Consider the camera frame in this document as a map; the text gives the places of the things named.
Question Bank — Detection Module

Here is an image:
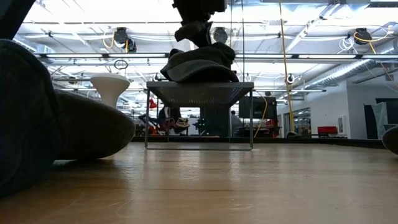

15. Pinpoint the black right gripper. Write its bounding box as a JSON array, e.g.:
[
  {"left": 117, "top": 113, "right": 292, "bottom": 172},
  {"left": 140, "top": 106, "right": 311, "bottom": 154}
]
[{"left": 172, "top": 0, "right": 228, "bottom": 48}]

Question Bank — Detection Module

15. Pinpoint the dark grey cap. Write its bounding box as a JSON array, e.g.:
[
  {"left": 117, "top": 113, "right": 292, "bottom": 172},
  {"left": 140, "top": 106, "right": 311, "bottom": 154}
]
[
  {"left": 381, "top": 126, "right": 398, "bottom": 156},
  {"left": 160, "top": 26, "right": 240, "bottom": 83},
  {"left": 0, "top": 39, "right": 136, "bottom": 198}
]

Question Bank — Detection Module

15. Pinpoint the grey perforated metal stand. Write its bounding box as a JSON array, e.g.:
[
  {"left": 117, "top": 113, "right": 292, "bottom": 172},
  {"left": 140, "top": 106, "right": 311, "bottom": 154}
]
[{"left": 144, "top": 82, "right": 254, "bottom": 152}]

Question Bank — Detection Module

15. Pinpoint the black monitor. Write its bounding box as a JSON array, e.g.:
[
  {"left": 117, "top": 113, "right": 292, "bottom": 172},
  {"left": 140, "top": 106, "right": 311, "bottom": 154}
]
[{"left": 238, "top": 96, "right": 277, "bottom": 120}]

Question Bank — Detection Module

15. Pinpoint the person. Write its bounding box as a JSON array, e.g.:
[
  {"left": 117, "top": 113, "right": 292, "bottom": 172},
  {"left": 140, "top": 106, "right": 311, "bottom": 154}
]
[
  {"left": 157, "top": 106, "right": 191, "bottom": 136},
  {"left": 229, "top": 110, "right": 244, "bottom": 137}
]

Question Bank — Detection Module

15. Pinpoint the red box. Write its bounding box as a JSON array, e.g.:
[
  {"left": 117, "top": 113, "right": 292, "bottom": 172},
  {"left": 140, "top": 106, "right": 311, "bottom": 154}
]
[{"left": 317, "top": 126, "right": 339, "bottom": 136}]

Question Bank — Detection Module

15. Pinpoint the black ceiling cord reel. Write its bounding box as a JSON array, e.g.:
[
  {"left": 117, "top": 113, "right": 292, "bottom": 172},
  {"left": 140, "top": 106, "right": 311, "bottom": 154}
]
[
  {"left": 353, "top": 27, "right": 373, "bottom": 46},
  {"left": 112, "top": 27, "right": 137, "bottom": 54},
  {"left": 212, "top": 27, "right": 229, "bottom": 45}
]

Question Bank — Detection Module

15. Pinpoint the black hanging cable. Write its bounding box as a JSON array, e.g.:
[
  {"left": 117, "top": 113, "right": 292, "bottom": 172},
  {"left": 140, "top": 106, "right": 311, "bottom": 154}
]
[{"left": 241, "top": 0, "right": 246, "bottom": 83}]

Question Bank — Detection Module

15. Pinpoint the yellow hanging cable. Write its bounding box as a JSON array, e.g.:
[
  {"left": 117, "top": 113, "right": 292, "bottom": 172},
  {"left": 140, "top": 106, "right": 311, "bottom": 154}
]
[{"left": 278, "top": 0, "right": 295, "bottom": 133}]

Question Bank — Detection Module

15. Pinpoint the black hanging ring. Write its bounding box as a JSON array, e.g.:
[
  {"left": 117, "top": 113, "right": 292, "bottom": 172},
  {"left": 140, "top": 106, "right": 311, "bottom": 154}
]
[{"left": 113, "top": 59, "right": 129, "bottom": 71}]

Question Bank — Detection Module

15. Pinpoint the thin yellow cable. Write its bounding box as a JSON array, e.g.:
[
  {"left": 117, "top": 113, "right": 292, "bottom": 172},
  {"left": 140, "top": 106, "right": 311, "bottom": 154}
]
[{"left": 253, "top": 95, "right": 269, "bottom": 139}]

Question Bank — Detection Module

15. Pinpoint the black table frame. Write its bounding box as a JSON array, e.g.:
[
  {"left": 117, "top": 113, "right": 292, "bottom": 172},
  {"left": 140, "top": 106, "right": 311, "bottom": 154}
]
[{"left": 132, "top": 136, "right": 385, "bottom": 150}]

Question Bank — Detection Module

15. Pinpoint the white pedestal stool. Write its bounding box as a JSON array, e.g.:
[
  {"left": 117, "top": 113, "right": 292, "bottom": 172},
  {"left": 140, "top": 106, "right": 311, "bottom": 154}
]
[{"left": 90, "top": 73, "right": 131, "bottom": 108}]

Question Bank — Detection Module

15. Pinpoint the silver ceiling duct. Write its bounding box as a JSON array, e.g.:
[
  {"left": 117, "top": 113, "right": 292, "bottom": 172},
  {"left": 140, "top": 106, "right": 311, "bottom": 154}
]
[{"left": 306, "top": 58, "right": 398, "bottom": 91}]

